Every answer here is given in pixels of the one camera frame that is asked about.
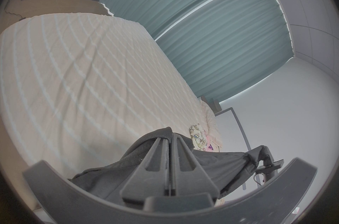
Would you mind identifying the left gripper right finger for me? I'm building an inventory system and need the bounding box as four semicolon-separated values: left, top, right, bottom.
170;133;219;199

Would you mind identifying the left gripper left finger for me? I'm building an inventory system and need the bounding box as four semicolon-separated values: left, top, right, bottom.
120;137;170;202

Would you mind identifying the black T-shirt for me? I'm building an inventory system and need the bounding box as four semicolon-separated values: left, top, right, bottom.
67;126;272;201

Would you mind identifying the white printed pyjama top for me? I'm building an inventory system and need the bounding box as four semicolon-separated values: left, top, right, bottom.
189;124;212;151

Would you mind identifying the pale pink pillow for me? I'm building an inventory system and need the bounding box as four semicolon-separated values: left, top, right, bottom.
200;100;224;152

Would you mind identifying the grey bedside table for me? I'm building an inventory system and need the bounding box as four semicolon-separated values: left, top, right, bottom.
201;96;220;112

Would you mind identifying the bed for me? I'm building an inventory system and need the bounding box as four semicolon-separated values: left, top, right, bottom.
0;14;252;207

